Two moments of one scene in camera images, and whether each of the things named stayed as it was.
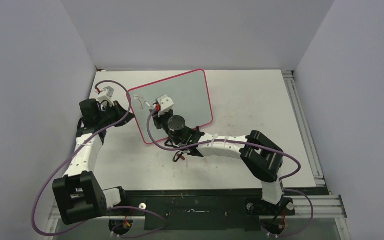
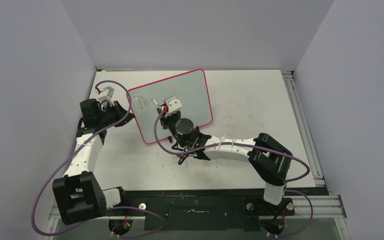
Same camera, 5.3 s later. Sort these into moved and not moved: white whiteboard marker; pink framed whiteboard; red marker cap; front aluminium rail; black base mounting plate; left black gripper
Moved: white whiteboard marker; red marker cap
Not moved: left black gripper; pink framed whiteboard; black base mounting plate; front aluminium rail
